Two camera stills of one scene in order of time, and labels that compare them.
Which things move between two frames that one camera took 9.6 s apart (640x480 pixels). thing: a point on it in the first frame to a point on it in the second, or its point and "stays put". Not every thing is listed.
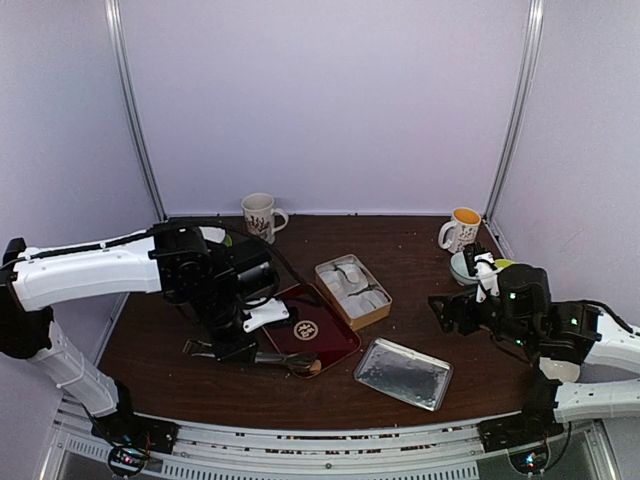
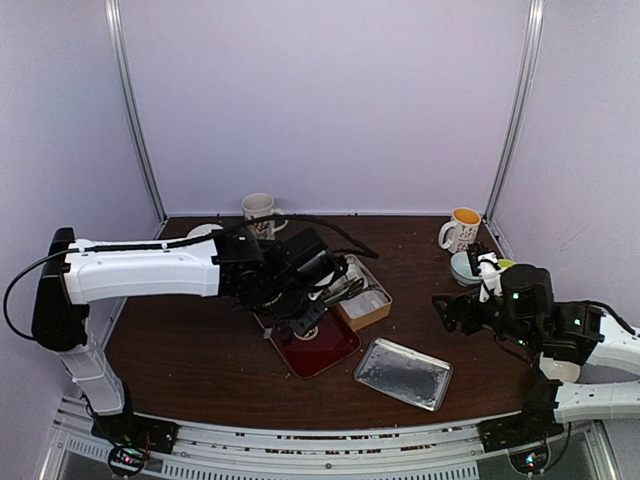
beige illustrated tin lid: x=404 y=373 stays put
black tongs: x=297 y=361 to x=346 y=290
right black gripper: x=453 y=303 stays put
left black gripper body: x=211 y=309 to x=284 y=303
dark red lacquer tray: x=312 y=330 stays put
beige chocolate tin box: x=354 y=291 stays put
